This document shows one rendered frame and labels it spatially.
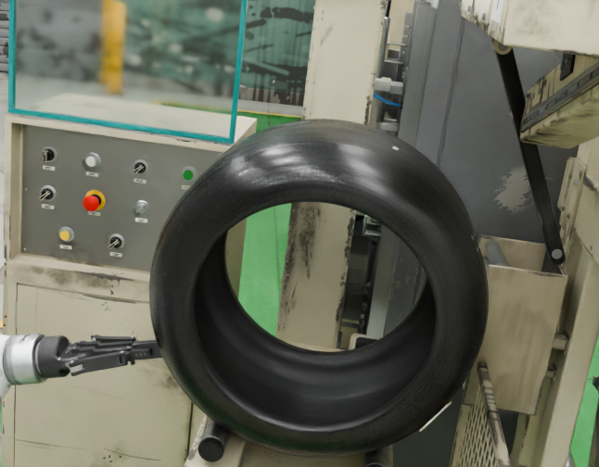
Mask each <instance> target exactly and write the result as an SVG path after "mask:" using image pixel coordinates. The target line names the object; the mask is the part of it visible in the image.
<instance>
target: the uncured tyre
mask: <svg viewBox="0 0 599 467"><path fill-rule="evenodd" d="M389 144H391V145H394V146H396V147H398V148H399V149H401V150H402V153H400V152H398V151H397V150H395V149H393V148H390V147H389ZM296 202H321V203H328V204H334V205H339V206H342V207H346V208H351V209H354V210H356V211H359V212H361V213H363V214H365V215H367V216H369V217H371V218H373V219H375V220H376V221H379V222H380V223H382V224H383V225H385V226H386V227H388V228H389V229H390V230H391V231H392V232H394V233H395V234H396V235H398V236H399V237H400V239H401V240H402V241H403V242H404V243H405V244H406V245H407V246H408V247H409V248H410V249H411V250H412V252H413V253H414V255H415V256H416V258H417V259H418V261H419V262H420V264H421V266H422V267H423V269H424V271H425V273H426V275H427V278H426V282H425V285H424V288H423V291H422V293H421V296H420V297H419V299H418V301H417V303H416V304H415V306H414V308H413V310H412V311H411V312H410V314H409V315H408V316H407V317H406V318H405V320H404V321H403V322H402V323H401V324H400V325H399V326H397V327H396V328H395V329H394V330H393V331H391V332H390V333H389V334H387V335H385V336H384V337H382V338H380V339H378V340H376V341H375V342H373V343H371V344H369V345H366V346H363V347H358V348H355V349H350V350H344V351H332V352H327V351H315V350H309V349H305V348H301V347H296V346H293V345H290V344H289V343H286V342H284V341H282V340H280V339H278V338H277V337H275V336H273V335H272V334H270V333H268V332H267V331H265V330H264V329H263V328H261V327H260V326H259V325H258V324H257V323H256V322H255V321H254V320H253V319H252V318H251V317H250V316H249V315H248V313H247V312H246V311H245V309H244V308H243V307H242V305H241V304H240V302H239V300H238V299H237V297H236V294H235V292H234V289H233V287H232V285H231V283H230V279H229V276H228V271H227V267H226V257H225V249H226V239H227V235H228V231H229V230H230V229H231V228H232V227H234V226H235V225H236V224H238V223H239V222H241V221H242V220H244V219H245V218H247V217H249V216H251V215H253V214H255V213H257V212H259V211H262V210H264V209H267V208H271V207H275V206H279V205H284V204H288V203H296ZM471 229H472V231H473V233H474V235H475V236H476V234H475V231H474V228H473V225H472V222H471V220H470V217H469V215H468V212H467V210H466V208H465V205H464V203H463V201H462V199H461V197H460V196H459V195H458V193H457V192H456V190H455V189H454V187H453V186H452V184H451V183H450V181H449V180H448V179H447V178H446V176H445V175H444V174H443V173H442V172H441V171H440V169H439V168H438V167H437V166H436V165H435V164H434V163H433V162H431V161H430V160H429V159H428V158H427V157H426V156H424V155H423V154H422V153H421V152H419V151H418V150H417V149H415V148H414V147H412V146H411V145H409V144H407V143H405V142H404V141H403V140H401V139H399V138H398V137H396V136H394V135H392V134H389V133H386V132H384V131H381V130H379V129H377V128H374V127H371V126H368V125H364V124H361V123H357V122H352V121H347V120H330V119H313V120H296V121H291V122H287V123H282V124H279V125H275V126H273V127H270V128H267V129H264V130H262V131H259V132H257V133H254V134H252V135H251V136H249V137H247V138H245V139H243V140H242V141H240V142H238V143H237V144H235V145H233V146H232V147H230V148H229V149H228V150H226V151H225V152H224V153H223V154H221V155H220V156H219V157H218V158H217V159H216V160H215V161H214V162H213V163H212V164H211V165H210V166H209V167H208V168H207V169H206V170H205V171H204V172H203V173H202V174H201V175H200V176H199V178H198V179H197V180H196V181H195V182H194V183H193V184H192V185H191V186H190V187H189V188H188V189H187V191H186V192H185V193H184V194H183V196H182V197H181V198H180V199H179V201H178V202H177V203H176V205H175V206H174V208H173V209H172V211H171V213H170V215H169V217H168V218H167V220H166V221H165V223H164V225H163V227H162V230H161V232H160V234H159V238H158V241H157V243H156V247H155V250H154V254H153V258H152V262H151V269H150V277H149V307H150V316H151V321H152V326H153V331H154V335H155V337H156V340H157V344H158V346H159V351H160V353H161V356H162V357H163V359H164V361H165V363H166V365H167V367H168V369H169V371H170V372H171V374H172V376H173V378H174V379H175V381H176V382H177V384H178V385H179V386H180V387H181V388H182V390H183V391H184V392H185V394H186V395H187V396H188V397H189V398H190V399H191V400H192V402H193V403H194V404H195V405H196V406H197V407H198V408H199V409H200V410H202V411H203V412H204V413H205V414H206V415H207V416H208V417H210V418H211V419H212V420H213V421H215V422H216V423H217V424H219V425H220V426H221V427H222V428H224V429H226V430H227V431H229V432H230V433H232V434H234V435H236V436H238V437H240V438H242V439H244V440H246V441H248V442H250V443H252V444H254V445H257V446H259V447H262V448H267V449H270V450H272V451H276V452H280V453H284V454H288V455H293V456H300V457H307V458H340V457H348V456H354V455H359V454H364V453H367V452H371V451H374V450H377V449H380V448H384V447H387V446H389V445H392V444H394V443H396V442H398V441H400V440H402V439H404V438H405V437H407V436H409V435H411V434H413V433H414V432H416V431H418V430H419V429H421V428H422V427H423V426H425V425H426V424H427V423H428V422H429V421H430V420H431V419H432V418H433V417H434V416H435V415H436V414H438V413H439V412H440V411H441V410H442V409H443V408H444V407H445V406H446V405H447V404H449V403H450V402H451V401H452V399H453V398H454V397H455V395H456V394H457V393H458V391H459V390H460V388H461V387H462V385H463V384H464V382H465V380H466V378H467V376H468V375H469V374H470V372H471V370H472V368H473V365H474V363H475V361H476V359H477V357H478V353H479V351H480V348H481V345H482V342H483V339H484V335H485V331H486V326H487V320H488V313H489V288H488V279H487V273H486V269H485V264H484V261H483V257H482V255H481V251H480V253H479V255H478V252H477V251H476V248H475V246H474V243H473V241H472V239H471V237H470V232H471ZM476 238H477V237H476Z"/></svg>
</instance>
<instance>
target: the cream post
mask: <svg viewBox="0 0 599 467"><path fill-rule="evenodd" d="M386 4H387V0H316V2H315V6H313V8H314V17H313V25H312V39H311V48H310V55H309V63H308V71H307V79H306V86H305V95H304V102H303V110H302V118H301V120H313V119H330V120H347V121H352V122H357V123H361V124H364V125H368V126H369V120H370V113H371V106H372V100H373V93H374V87H375V81H376V69H377V62H378V56H379V49H380V43H381V36H382V30H383V24H384V17H385V11H386ZM355 215H356V210H354V209H351V208H346V207H342V206H339V205H334V204H328V203H321V202H296V203H291V210H290V218H289V225H288V234H287V250H286V255H285V264H284V271H283V279H282V287H281V295H280V302H279V311H278V318H277V325H276V334H275V337H277V338H278V339H280V340H285V341H290V342H297V343H302V344H309V345H315V346H321V347H332V348H337V342H338V330H339V324H340V317H341V311H342V304H343V298H344V292H345V285H346V279H347V272H348V266H349V259H350V247H351V241H352V235H353V228H354V222H355Z"/></svg>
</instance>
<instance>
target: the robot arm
mask: <svg viewBox="0 0 599 467"><path fill-rule="evenodd" d="M160 358H162V356H161V353H160V351H159V346H158V344H157V340H144V341H136V337H135V336H102V335H98V334H93V335H91V340H90V341H88V342H86V341H78V342H76V343H71V342H70V341H69V339H68V338H67V337H66V336H64V335H57V336H45V335H44V334H16V335H5V334H0V405H1V403H2V401H3V399H4V397H5V395H6V393H7V392H8V391H9V389H10V387H11V386H12V385H26V384H39V383H43V382H45V381H46V380H47V379H48V378H60V377H66V376H67V375H68V374H69V373H70V374H71V376H76V375H79V374H82V373H86V372H95V371H101V370H106V369H111V368H117V367H122V366H126V365H128V361H130V362H131V365H135V360H148V359H160Z"/></svg>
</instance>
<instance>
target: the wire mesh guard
mask: <svg viewBox="0 0 599 467"><path fill-rule="evenodd" d="M477 372H478V380H479V386H478V391H477V398H476V403H475V405H474V412H473V417H472V410H473V406H472V408H470V406H467V405H462V404H461V409H460V413H459V418H458V423H457V427H456V432H455V437H454V441H453V446H452V455H451V459H450V464H449V467H458V464H459V463H460V466H459V467H464V466H465V467H466V466H467V462H468V467H473V465H474V467H477V464H478V467H481V459H482V455H483V458H484V460H483V463H482V467H484V463H485V467H488V464H489V460H490V461H491V466H490V467H493V465H492V462H493V458H494V456H495V464H494V467H496V464H497V467H511V462H510V459H509V455H508V451H507V447H506V443H505V439H504V435H503V428H502V425H501V420H500V416H499V412H498V409H497V405H496V400H495V396H494V393H493V389H492V385H491V378H490V374H489V370H488V366H487V363H483V362H478V366H477ZM479 389H481V391H480V396H478V393H479ZM481 395H482V402H481V405H480V400H481ZM477 402H478V408H480V411H479V416H478V409H477V410H476V406H477ZM483 403H484V409H483V413H482V406H483ZM469 411H470V416H469V420H468V414H469ZM485 411H486V416H485V421H484V419H483V417H484V412H485ZM475 413H476V418H475V422H474V423H473V420H474V415H475ZM480 414H481V423H480V426H479V419H480ZM470 420H471V426H470V430H469V424H470ZM486 420H487V421H488V424H487V429H486V428H485V424H486ZM476 422H477V429H476V432H475V425H476ZM482 423H483V430H482V434H480V430H481V425H482ZM466 424H467V430H466V434H465V429H466ZM472 426H473V432H472V435H470V434H471V429H472ZM488 428H489V429H490V433H489V437H487V433H488ZM477 431H478V440H479V439H480V443H479V448H478V440H477V439H476V436H477ZM484 432H485V437H484V442H483V444H482V437H483V434H484ZM467 433H469V435H468V439H467V443H466V438H467ZM473 435H474V442H473V447H472V439H473ZM464 438H465V443H464V447H463V442H464ZM490 438H491V447H493V453H492V457H491V447H489V442H490ZM469 440H470V445H469V449H468V448H467V447H468V442H469ZM485 441H487V446H486V450H485V454H484V446H485ZM475 443H476V448H475V453H474V452H473V449H474V446H475ZM465 447H466V449H465ZM480 447H481V448H482V450H481V455H480V459H479V451H480ZM470 449H471V455H470V459H469V452H470ZM461 451H462V457H461V459H460V455H461ZM464 451H465V454H464ZM487 451H488V452H489V456H488V459H487V463H486V455H487ZM466 453H467V459H466V462H465V456H466ZM476 453H477V454H478V455H477V460H476V463H475V457H476ZM472 457H473V461H472V466H470V463H471V459H472ZM462 459H464V461H463V466H461V464H462Z"/></svg>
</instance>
